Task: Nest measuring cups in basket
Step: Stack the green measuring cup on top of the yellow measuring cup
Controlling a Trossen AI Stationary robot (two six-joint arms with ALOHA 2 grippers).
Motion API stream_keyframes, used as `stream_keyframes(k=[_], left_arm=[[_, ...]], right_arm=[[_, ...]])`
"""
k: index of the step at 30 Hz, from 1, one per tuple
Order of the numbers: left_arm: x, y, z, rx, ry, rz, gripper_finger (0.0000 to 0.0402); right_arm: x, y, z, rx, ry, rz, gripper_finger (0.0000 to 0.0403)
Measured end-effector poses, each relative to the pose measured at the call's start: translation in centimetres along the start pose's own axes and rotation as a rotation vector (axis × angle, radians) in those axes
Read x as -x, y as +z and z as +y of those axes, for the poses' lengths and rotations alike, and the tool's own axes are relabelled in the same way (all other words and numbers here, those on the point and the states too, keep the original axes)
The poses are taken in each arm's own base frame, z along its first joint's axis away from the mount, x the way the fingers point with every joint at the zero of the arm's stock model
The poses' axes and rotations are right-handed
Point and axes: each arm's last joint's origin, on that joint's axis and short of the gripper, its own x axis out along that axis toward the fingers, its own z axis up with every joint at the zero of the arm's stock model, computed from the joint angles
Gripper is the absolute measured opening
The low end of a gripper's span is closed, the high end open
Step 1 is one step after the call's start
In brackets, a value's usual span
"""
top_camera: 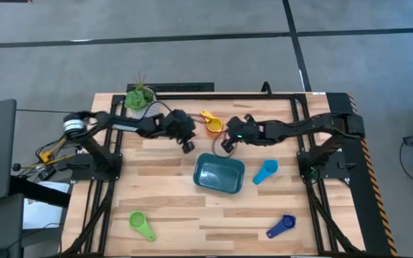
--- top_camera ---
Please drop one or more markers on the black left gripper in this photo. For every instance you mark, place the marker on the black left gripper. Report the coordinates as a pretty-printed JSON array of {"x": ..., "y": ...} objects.
[{"x": 179, "y": 125}]

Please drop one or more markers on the black bar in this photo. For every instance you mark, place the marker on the black bar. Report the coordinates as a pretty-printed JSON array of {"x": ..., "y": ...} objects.
[{"x": 38, "y": 191}]

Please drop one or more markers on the dark blue measuring cup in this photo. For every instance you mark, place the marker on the dark blue measuring cup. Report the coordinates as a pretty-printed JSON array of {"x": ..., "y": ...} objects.
[{"x": 288, "y": 222}]

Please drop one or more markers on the green measuring cup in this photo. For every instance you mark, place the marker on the green measuring cup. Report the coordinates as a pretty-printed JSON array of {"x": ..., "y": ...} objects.
[{"x": 137, "y": 219}]

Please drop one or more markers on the light blue measuring cup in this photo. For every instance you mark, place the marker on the light blue measuring cup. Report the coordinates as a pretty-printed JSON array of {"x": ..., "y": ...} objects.
[{"x": 269, "y": 167}]

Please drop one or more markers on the white paper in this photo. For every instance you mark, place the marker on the white paper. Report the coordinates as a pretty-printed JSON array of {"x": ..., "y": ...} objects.
[{"x": 41, "y": 215}]

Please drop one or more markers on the black round knob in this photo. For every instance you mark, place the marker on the black round knob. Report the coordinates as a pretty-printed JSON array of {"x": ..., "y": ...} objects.
[{"x": 15, "y": 167}]

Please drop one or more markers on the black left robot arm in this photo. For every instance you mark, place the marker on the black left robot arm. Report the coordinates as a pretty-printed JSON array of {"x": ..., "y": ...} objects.
[{"x": 127, "y": 123}]

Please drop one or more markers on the yellow connector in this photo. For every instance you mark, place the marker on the yellow connector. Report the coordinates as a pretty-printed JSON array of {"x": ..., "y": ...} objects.
[{"x": 45, "y": 156}]

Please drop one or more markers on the succulent in white patterned pot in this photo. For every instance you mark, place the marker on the succulent in white patterned pot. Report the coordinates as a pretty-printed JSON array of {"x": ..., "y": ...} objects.
[{"x": 136, "y": 99}]

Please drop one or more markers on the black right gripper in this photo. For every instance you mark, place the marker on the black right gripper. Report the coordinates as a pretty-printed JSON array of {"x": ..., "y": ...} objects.
[{"x": 249, "y": 130}]

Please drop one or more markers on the teal plastic basket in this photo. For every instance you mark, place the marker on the teal plastic basket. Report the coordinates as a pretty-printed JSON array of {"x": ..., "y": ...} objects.
[{"x": 219, "y": 173}]

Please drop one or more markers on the black panel with hazard stripes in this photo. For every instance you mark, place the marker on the black panel with hazard stripes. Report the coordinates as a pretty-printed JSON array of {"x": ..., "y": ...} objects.
[{"x": 368, "y": 215}]

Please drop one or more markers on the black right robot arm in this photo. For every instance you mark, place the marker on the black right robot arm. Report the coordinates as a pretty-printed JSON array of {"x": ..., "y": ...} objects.
[{"x": 299, "y": 127}]

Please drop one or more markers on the small black device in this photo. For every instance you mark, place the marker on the small black device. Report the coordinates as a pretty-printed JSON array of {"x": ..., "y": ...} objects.
[{"x": 47, "y": 173}]

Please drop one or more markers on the yellow measuring cup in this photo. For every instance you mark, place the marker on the yellow measuring cup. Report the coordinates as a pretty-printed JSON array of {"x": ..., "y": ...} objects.
[{"x": 214, "y": 125}]

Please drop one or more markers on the black metal table frame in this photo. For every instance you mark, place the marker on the black metal table frame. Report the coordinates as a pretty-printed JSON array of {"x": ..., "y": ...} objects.
[{"x": 264, "y": 96}]

